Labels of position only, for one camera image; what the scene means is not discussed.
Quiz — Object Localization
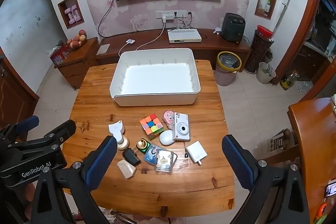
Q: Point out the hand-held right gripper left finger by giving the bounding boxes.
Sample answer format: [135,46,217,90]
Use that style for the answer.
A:
[31,135,118,224]

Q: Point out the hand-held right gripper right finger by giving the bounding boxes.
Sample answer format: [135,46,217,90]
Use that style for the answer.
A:
[222,134,310,224]

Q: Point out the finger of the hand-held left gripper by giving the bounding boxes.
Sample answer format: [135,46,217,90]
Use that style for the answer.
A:
[8,119,77,159]
[0,115,40,144]

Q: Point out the black power adapter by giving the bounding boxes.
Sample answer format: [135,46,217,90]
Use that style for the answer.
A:
[122,148,142,166]

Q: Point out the white bottle with gold base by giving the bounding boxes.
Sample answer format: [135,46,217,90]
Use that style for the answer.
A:
[108,120,130,151]

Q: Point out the white wall charger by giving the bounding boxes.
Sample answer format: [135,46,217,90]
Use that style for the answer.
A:
[185,141,208,165]

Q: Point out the blue card packet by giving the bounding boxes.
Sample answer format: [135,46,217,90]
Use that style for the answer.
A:
[144,144,163,165]

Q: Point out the clear plastic card case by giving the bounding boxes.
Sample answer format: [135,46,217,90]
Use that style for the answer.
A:
[154,149,178,174]

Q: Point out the white plastic storage bin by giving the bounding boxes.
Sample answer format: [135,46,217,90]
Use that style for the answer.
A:
[109,48,201,107]

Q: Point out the beige wedge-shaped box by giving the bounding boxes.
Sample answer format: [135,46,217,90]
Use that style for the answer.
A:
[117,159,137,179]

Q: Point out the green gold round jar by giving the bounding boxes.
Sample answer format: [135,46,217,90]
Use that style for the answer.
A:
[135,138,151,153]

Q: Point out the printed cardboard box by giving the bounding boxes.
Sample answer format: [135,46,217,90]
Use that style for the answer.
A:
[266,129,293,152]

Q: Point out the colourful puzzle cube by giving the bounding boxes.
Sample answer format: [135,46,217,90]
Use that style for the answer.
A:
[140,114,165,140]

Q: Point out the wooden side cabinet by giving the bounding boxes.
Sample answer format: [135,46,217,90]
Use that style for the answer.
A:
[54,37,99,90]

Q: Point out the white egg-shaped case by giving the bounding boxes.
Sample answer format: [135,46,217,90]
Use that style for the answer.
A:
[159,130,174,146]

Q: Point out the red tissue box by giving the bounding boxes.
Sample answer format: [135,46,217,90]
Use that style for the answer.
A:
[50,44,70,65]

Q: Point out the pink round box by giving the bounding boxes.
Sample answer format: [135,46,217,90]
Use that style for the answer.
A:
[162,110,175,130]

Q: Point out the round wooden dining table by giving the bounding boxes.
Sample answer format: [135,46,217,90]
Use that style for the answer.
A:
[287,97,336,214]

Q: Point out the pink trash bin yellow rim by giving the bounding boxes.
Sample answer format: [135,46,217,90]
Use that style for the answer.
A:
[216,51,242,86]

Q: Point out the pile of artificial fruit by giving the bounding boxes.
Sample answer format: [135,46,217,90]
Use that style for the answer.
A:
[66,29,87,49]

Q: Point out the white plastic bucket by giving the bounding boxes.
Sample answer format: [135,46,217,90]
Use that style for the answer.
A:
[256,62,277,85]

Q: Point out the tall brown container red lid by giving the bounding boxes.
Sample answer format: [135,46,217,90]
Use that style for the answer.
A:
[244,25,274,73]

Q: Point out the pink dumbbell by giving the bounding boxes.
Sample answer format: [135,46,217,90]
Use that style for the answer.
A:
[65,9,75,25]
[71,6,82,21]

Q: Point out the wooden television console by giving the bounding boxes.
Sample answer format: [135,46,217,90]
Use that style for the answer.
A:
[93,28,252,65]

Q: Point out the dark green air fryer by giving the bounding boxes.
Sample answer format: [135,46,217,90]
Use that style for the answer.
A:
[221,13,246,43]

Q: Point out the white set-top box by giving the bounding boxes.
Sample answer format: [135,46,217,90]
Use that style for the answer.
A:
[167,28,202,44]

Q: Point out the long sheathed sword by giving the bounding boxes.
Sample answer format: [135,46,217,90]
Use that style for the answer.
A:
[272,0,293,33]

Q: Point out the white compact camera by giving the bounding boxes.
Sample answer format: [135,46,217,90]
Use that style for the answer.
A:
[172,112,190,141]

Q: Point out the black television cable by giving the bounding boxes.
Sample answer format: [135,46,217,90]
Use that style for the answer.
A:
[98,0,116,38]

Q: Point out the white charging cable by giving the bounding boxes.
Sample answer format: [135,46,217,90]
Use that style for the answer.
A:
[118,20,166,56]

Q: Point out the white wall power strip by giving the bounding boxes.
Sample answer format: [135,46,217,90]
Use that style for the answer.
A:
[156,10,187,22]

